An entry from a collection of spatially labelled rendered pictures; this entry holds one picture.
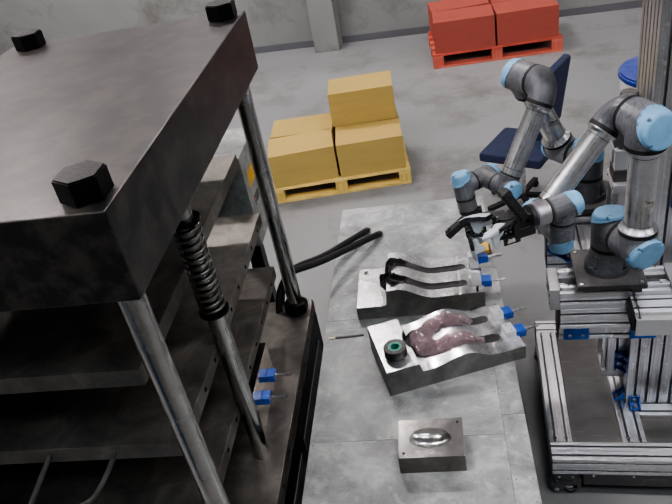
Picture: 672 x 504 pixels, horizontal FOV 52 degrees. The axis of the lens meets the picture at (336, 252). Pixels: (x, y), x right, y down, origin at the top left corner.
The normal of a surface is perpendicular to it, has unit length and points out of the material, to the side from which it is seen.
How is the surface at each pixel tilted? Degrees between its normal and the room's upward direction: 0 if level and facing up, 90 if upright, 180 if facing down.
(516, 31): 90
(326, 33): 90
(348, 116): 90
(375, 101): 90
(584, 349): 0
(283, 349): 0
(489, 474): 0
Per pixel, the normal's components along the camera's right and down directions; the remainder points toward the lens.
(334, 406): -0.17, -0.82
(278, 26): -0.15, 0.57
